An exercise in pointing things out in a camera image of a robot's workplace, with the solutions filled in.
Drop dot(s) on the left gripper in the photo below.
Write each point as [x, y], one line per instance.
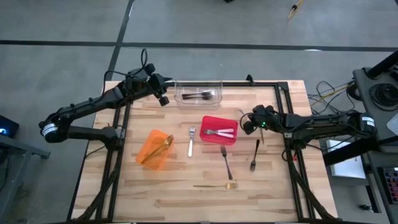
[140, 87]

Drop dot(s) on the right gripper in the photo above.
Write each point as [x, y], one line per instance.
[267, 119]

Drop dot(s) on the black fork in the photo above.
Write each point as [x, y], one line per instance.
[206, 92]
[206, 97]
[227, 165]
[252, 164]

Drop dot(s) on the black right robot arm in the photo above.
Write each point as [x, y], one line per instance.
[326, 121]

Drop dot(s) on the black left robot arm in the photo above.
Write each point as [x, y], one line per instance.
[81, 107]

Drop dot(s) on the clear plastic bin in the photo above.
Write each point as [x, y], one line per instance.
[186, 104]

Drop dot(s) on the red plastic bin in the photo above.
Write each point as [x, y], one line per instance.
[217, 123]

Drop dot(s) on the grey metal mounting plate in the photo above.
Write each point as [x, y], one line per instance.
[288, 135]

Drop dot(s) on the orange plastic bin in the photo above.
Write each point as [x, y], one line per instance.
[149, 158]

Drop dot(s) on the white paper pad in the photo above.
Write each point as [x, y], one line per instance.
[348, 168]

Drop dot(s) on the yellow and black tool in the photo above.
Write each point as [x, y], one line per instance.
[292, 12]

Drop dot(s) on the grey equipment cart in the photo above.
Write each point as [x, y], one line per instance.
[373, 105]

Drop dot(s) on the small black device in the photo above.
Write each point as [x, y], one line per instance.
[365, 207]

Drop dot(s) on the white sheet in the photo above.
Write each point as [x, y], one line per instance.
[393, 124]

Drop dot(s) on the grey side table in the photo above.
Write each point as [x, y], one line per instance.
[25, 148]

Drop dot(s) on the control keypad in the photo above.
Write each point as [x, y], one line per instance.
[391, 183]

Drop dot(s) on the black computer tower blue lights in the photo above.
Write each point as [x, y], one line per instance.
[9, 126]

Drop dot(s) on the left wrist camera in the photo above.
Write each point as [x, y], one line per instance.
[150, 68]

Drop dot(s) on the black frame clamp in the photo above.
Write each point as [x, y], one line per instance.
[249, 78]

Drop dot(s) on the black post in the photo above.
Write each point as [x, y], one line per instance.
[382, 65]

